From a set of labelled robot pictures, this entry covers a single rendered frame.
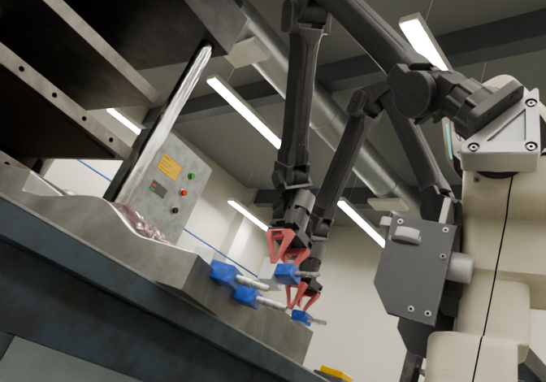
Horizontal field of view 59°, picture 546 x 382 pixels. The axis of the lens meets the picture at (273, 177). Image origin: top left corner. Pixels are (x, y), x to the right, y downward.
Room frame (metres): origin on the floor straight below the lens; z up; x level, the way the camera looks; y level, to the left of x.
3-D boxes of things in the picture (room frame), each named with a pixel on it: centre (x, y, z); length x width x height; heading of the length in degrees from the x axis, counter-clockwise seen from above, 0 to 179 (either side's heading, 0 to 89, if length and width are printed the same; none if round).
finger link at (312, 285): (1.33, -0.20, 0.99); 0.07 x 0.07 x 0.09; 47
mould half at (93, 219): (0.91, 0.22, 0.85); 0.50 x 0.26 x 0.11; 64
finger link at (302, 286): (1.31, -0.19, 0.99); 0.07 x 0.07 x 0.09; 47
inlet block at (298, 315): (1.30, -0.22, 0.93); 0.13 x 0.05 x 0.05; 47
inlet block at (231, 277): (0.75, 0.00, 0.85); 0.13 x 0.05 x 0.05; 64
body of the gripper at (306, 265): (1.33, -0.19, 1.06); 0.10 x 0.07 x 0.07; 137
